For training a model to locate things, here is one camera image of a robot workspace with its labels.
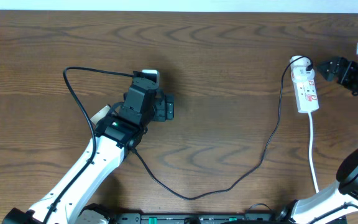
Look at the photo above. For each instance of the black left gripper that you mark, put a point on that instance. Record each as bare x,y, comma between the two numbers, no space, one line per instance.
167,107

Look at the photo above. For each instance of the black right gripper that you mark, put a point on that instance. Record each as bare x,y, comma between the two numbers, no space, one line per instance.
346,77

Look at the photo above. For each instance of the Galaxy S25 Ultra smartphone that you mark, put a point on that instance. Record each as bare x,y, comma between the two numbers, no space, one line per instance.
100,114

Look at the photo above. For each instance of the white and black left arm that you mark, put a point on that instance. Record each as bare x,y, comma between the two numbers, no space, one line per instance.
113,137

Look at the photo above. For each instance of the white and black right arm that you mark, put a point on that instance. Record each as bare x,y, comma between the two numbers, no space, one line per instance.
341,197

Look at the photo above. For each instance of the white power strip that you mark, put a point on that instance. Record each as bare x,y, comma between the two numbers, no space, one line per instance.
302,76

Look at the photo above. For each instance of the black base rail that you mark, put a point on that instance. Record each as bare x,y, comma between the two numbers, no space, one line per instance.
169,218

